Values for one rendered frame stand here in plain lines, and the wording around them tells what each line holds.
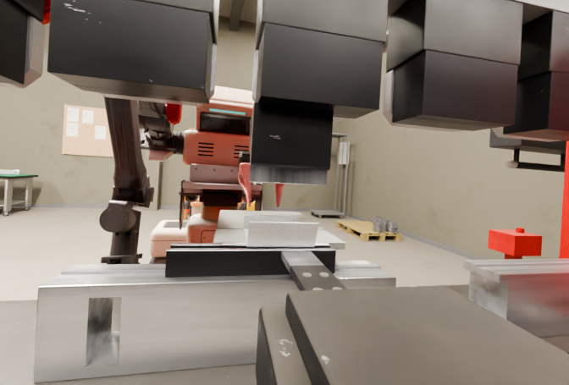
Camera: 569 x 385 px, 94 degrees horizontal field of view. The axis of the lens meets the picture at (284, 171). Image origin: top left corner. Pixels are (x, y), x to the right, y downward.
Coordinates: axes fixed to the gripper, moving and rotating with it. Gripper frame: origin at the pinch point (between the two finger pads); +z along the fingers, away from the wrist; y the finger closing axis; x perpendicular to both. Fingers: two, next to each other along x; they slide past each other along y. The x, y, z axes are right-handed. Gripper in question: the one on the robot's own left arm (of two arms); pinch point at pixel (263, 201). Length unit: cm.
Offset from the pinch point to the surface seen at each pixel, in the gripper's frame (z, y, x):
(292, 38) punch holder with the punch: -7.2, -0.6, -29.3
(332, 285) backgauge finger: 17.6, 1.9, -25.0
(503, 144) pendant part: -36, 98, 20
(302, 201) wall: -264, 196, 621
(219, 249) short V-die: 12.3, -7.4, -14.8
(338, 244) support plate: 11.2, 8.6, -12.1
